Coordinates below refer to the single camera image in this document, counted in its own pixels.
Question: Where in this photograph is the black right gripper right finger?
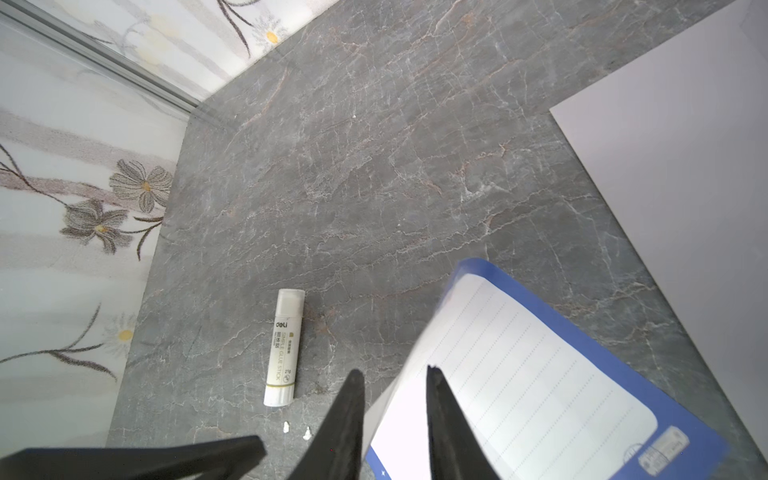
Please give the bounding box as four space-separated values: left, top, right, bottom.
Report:
426 366 499 480

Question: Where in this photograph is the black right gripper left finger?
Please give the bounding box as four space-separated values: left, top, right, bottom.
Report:
289 369 365 480

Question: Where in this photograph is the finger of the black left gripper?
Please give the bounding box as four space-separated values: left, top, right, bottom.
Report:
1 436 267 479

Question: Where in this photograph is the blue bordered letter paper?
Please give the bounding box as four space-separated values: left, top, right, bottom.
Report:
365 258 728 479

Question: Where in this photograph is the grey paper envelope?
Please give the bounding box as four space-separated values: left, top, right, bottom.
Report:
552 1 767 450

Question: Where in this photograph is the white glue stick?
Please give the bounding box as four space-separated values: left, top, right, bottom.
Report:
263 289 306 408

